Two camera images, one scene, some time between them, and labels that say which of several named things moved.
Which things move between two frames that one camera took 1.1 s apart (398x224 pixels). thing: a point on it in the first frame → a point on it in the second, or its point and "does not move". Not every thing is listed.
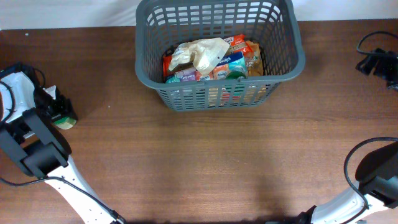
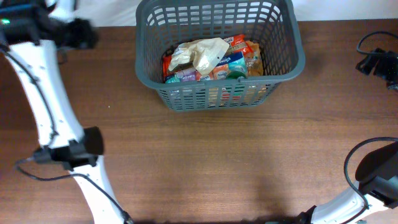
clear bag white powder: x=205 y=53 does not move
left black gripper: x=66 y=106 → x=85 y=30
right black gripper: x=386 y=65 does not move
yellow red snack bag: x=254 y=61 does not move
